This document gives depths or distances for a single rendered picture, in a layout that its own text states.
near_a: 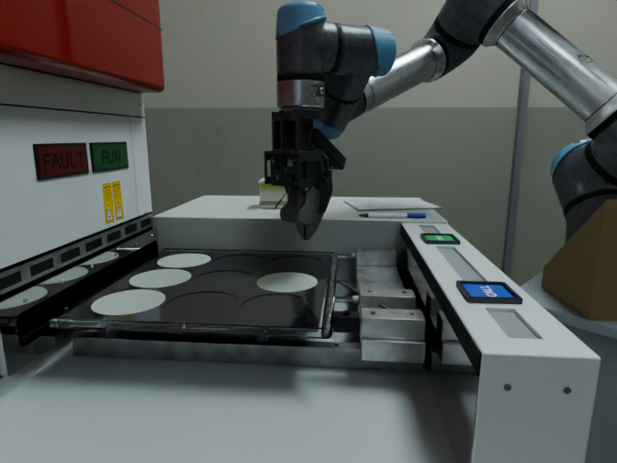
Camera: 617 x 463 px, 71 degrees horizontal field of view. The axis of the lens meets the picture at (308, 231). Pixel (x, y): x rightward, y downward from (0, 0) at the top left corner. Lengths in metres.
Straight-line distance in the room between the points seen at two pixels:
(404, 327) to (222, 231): 0.50
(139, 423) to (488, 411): 0.37
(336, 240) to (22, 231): 0.55
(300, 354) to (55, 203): 0.41
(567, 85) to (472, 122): 1.81
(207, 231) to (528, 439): 0.71
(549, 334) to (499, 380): 0.07
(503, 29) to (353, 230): 0.50
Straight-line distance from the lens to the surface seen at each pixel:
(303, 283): 0.71
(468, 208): 2.83
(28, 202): 0.68
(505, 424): 0.44
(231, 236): 0.94
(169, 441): 0.53
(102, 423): 0.58
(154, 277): 0.78
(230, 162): 2.72
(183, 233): 0.98
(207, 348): 0.65
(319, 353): 0.62
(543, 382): 0.43
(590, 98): 1.00
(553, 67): 1.00
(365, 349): 0.58
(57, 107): 0.74
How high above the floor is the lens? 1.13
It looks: 12 degrees down
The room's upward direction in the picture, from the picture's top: straight up
